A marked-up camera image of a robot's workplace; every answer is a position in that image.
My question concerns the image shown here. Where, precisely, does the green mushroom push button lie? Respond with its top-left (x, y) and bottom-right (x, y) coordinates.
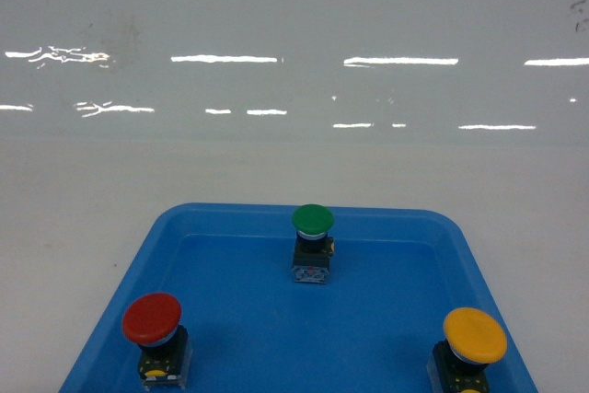
top-left (291, 203), bottom-right (335, 284)

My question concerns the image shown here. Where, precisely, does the yellow mushroom push button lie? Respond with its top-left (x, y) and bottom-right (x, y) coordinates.
top-left (427, 306), bottom-right (508, 392)

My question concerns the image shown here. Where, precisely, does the red mushroom push button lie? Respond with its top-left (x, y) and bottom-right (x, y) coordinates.
top-left (121, 292), bottom-right (192, 391)

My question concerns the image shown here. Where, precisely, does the blue plastic tray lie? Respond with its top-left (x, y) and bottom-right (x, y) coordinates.
top-left (58, 202), bottom-right (539, 393)

